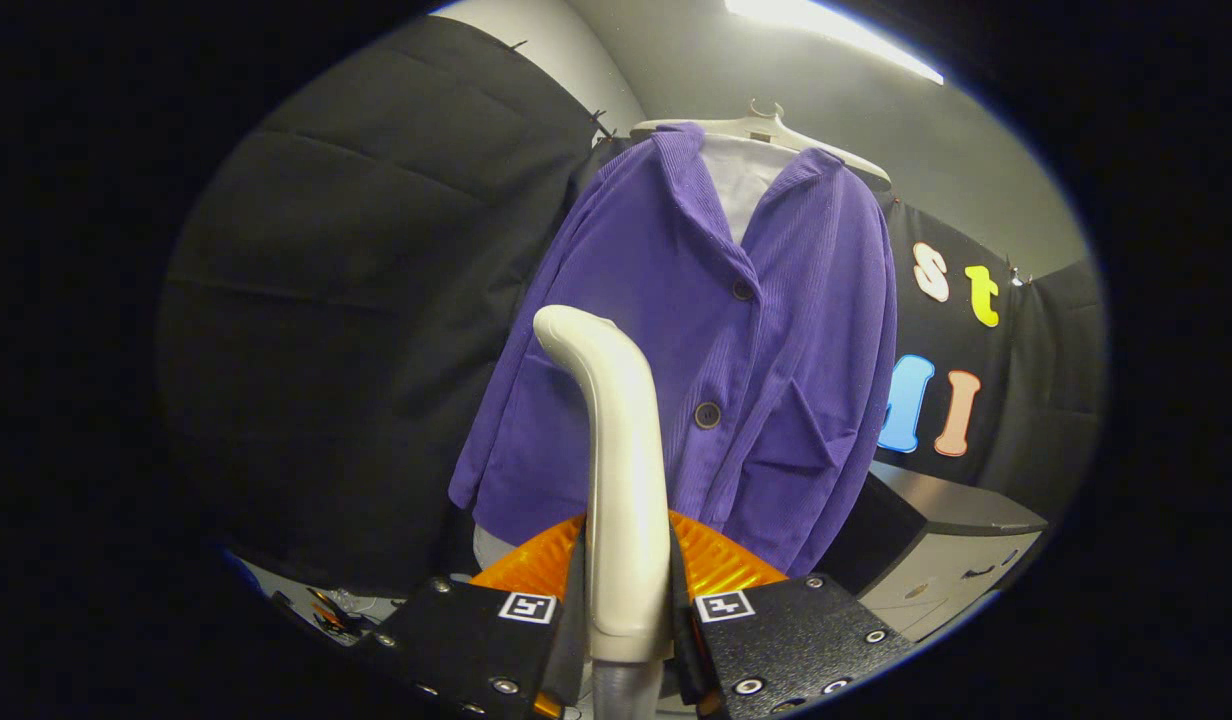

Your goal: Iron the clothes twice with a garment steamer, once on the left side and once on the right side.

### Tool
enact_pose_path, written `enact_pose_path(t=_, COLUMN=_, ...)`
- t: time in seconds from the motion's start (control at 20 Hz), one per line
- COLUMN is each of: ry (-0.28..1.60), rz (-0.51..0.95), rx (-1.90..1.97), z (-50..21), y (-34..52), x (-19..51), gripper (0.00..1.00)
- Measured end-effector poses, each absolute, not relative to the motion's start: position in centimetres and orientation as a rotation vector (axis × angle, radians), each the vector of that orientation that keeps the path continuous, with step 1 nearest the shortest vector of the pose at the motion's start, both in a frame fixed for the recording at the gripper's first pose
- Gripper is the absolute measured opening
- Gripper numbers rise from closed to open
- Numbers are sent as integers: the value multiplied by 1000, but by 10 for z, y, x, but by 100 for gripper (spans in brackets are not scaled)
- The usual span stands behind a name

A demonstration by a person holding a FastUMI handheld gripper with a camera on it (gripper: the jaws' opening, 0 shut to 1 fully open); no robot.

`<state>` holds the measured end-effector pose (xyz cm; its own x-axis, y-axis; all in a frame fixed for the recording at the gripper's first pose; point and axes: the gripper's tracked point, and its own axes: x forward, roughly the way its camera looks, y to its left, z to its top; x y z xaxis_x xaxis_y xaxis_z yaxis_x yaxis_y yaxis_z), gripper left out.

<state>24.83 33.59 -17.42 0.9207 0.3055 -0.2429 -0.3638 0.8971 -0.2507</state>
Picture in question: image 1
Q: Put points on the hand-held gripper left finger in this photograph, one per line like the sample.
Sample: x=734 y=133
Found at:
x=456 y=640

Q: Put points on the white clothes hanger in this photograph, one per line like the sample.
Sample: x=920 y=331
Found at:
x=766 y=128

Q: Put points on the white garment steamer head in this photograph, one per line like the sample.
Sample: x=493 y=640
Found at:
x=626 y=480

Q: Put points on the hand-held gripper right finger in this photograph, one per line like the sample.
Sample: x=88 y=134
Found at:
x=796 y=640

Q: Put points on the grey cabinet with dark top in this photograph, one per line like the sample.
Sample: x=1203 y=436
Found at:
x=956 y=560

